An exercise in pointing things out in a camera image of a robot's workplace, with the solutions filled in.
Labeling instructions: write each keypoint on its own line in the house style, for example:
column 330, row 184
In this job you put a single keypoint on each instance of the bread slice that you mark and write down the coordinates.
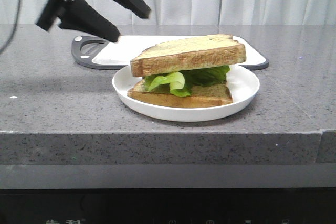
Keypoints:
column 201, row 97
column 188, row 54

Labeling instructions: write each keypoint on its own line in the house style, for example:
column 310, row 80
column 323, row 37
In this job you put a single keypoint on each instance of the green lettuce leaf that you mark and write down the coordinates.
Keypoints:
column 180, row 83

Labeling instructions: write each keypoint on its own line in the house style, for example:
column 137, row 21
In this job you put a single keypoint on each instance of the white cutting board grey rim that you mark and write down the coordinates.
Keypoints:
column 97, row 53

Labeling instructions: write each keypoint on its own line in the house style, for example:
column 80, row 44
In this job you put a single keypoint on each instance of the white round plate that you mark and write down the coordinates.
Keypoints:
column 242, row 83

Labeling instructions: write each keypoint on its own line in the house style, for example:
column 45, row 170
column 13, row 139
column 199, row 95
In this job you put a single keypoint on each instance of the black appliance front panel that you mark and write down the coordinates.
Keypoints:
column 218, row 205

